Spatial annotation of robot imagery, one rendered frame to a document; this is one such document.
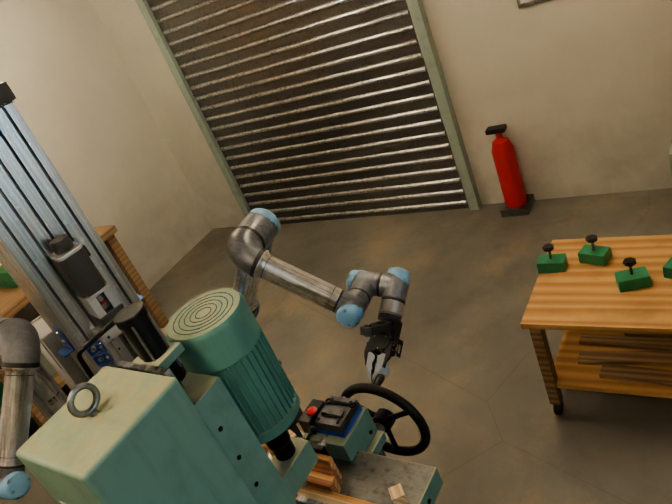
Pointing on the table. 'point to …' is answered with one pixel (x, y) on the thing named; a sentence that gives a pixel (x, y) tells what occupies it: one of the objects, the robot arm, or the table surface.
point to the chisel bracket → (290, 473)
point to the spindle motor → (236, 358)
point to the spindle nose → (282, 446)
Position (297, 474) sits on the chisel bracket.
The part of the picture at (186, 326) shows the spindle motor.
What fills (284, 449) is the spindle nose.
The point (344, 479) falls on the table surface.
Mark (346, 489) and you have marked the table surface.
